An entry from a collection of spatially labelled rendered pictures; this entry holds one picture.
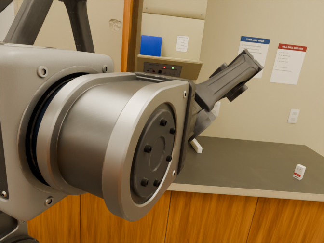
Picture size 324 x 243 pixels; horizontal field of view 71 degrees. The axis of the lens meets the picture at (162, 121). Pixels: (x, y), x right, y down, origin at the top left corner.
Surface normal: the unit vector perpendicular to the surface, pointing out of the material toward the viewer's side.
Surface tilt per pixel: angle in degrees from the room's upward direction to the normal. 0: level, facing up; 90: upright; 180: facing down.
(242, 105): 90
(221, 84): 43
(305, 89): 90
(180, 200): 90
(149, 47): 90
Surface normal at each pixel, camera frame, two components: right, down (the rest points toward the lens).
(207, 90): 0.49, -0.50
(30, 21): 0.89, 0.14
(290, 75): 0.04, 0.30
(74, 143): -0.36, -0.04
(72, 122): -0.29, -0.32
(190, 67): -0.05, 0.88
